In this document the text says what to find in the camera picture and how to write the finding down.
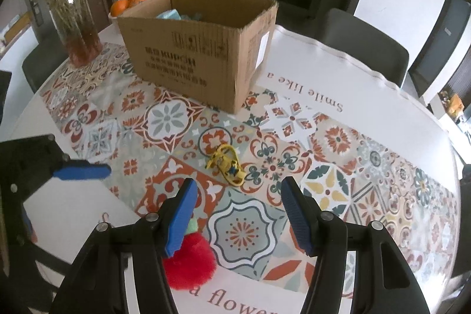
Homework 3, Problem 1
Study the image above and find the dark chair left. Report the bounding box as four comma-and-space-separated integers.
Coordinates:
22, 34, 69, 93

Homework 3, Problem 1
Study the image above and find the blue tissue pack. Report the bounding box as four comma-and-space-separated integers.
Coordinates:
156, 9, 202, 21

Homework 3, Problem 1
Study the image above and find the dark chair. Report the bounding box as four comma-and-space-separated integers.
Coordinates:
22, 34, 69, 93
314, 9, 409, 87

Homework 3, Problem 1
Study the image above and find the patterned table runner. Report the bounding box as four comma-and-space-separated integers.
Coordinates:
40, 44, 457, 293

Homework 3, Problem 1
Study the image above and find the yellow toy keychain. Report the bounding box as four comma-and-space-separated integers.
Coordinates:
205, 143, 247, 187

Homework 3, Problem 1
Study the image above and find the dark chair back right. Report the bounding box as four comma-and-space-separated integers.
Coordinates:
314, 9, 409, 87

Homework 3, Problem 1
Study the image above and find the brown cardboard box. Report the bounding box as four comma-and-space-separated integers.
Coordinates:
117, 0, 278, 114

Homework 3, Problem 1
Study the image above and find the white tv cabinet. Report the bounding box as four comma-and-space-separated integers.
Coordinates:
429, 87, 470, 142

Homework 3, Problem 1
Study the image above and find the red strawberry plush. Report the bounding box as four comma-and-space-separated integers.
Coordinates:
163, 218, 216, 290

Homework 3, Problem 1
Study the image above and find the white basket of oranges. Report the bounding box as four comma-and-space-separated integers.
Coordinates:
109, 0, 145, 23

